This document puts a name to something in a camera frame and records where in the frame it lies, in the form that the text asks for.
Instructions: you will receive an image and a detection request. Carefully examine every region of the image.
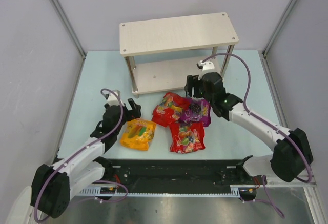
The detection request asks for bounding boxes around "orange candy bag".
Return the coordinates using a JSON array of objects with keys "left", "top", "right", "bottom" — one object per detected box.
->
[{"left": 119, "top": 118, "right": 156, "bottom": 151}]

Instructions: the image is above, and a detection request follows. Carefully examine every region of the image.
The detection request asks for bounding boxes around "purple candy bag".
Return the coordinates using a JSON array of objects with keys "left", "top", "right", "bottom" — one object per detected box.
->
[{"left": 180, "top": 98, "right": 211, "bottom": 127}]

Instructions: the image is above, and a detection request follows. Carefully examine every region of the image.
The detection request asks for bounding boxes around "red candy bag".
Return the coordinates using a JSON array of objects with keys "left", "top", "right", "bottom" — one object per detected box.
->
[
  {"left": 169, "top": 122, "right": 206, "bottom": 154},
  {"left": 151, "top": 92, "right": 189, "bottom": 127}
]

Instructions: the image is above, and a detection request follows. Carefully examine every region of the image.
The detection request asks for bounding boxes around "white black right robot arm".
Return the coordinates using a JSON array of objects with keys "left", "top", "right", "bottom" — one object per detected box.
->
[{"left": 184, "top": 72, "right": 313, "bottom": 182}]

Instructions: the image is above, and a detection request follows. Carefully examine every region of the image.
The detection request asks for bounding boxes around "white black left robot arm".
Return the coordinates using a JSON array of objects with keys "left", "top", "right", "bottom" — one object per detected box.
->
[{"left": 31, "top": 98, "right": 141, "bottom": 223}]

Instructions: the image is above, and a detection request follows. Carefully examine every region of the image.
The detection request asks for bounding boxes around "beige two-tier shelf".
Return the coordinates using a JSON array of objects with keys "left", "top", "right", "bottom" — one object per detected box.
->
[{"left": 119, "top": 12, "right": 239, "bottom": 96}]

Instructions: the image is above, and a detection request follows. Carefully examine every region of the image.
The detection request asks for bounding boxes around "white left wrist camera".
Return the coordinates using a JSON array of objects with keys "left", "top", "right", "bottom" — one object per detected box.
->
[{"left": 104, "top": 90, "right": 121, "bottom": 106}]

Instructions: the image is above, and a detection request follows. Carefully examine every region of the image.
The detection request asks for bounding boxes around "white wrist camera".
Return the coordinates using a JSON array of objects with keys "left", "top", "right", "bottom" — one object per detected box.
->
[
  {"left": 104, "top": 90, "right": 121, "bottom": 106},
  {"left": 197, "top": 60, "right": 215, "bottom": 74}
]

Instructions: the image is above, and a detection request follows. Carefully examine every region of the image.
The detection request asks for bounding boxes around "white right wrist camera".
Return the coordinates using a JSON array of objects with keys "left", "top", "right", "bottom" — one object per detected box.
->
[{"left": 197, "top": 60, "right": 215, "bottom": 74}]

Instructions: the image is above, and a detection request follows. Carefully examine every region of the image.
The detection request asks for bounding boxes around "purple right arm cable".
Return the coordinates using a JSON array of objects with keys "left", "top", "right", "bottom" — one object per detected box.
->
[{"left": 201, "top": 53, "right": 314, "bottom": 219}]

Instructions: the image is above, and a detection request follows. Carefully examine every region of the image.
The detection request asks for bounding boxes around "white slotted cable duct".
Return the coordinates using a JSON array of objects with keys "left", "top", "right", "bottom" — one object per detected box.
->
[{"left": 76, "top": 184, "right": 257, "bottom": 198}]

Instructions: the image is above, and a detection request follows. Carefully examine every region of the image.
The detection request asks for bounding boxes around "aluminium right corner post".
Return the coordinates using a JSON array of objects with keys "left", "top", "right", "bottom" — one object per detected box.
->
[{"left": 262, "top": 0, "right": 299, "bottom": 58}]

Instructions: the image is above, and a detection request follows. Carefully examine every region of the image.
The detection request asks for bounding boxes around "aluminium corner post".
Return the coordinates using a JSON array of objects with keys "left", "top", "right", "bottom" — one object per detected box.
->
[
  {"left": 49, "top": 0, "right": 87, "bottom": 60},
  {"left": 262, "top": 0, "right": 299, "bottom": 58}
]

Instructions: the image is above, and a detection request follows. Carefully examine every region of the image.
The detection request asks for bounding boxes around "aluminium left corner post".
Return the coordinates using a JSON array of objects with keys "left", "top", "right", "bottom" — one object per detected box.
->
[{"left": 49, "top": 0, "right": 87, "bottom": 60}]

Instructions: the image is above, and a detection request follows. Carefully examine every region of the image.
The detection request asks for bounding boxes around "aluminium right side rail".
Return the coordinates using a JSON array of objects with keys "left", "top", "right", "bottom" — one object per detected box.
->
[{"left": 261, "top": 52, "right": 328, "bottom": 224}]

